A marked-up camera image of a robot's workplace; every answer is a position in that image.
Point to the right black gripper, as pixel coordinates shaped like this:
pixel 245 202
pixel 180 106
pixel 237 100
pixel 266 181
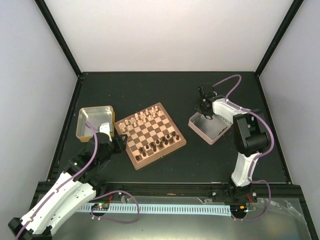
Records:
pixel 196 108

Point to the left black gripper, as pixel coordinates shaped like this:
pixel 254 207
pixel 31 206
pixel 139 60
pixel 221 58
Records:
pixel 120 145

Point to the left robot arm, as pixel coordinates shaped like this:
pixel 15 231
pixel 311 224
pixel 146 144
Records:
pixel 77 184

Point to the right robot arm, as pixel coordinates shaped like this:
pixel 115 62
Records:
pixel 252 137

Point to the wooden chess board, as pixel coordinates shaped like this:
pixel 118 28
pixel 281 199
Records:
pixel 139 139

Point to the white chess pieces row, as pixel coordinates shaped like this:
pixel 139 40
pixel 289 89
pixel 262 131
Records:
pixel 140 120

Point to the small circuit board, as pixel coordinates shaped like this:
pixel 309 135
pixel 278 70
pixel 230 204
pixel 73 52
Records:
pixel 100 206

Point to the pink-rimmed metal tin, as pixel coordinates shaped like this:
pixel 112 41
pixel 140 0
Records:
pixel 210 130

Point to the yellow-rimmed metal tin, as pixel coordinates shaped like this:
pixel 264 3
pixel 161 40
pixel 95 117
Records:
pixel 96 116

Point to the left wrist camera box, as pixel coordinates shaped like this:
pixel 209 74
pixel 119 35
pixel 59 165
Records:
pixel 106 128

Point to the light blue cable duct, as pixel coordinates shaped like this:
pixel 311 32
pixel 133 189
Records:
pixel 160 209

